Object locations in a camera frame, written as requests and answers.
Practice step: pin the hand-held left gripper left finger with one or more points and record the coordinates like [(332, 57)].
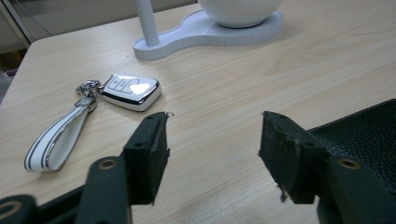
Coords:
[(146, 161)]

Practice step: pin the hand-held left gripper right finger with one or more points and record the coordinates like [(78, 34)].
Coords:
[(289, 161)]

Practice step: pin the white bowl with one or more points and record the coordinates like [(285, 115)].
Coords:
[(239, 12)]

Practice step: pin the white stand with pole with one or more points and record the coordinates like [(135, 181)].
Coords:
[(186, 34)]

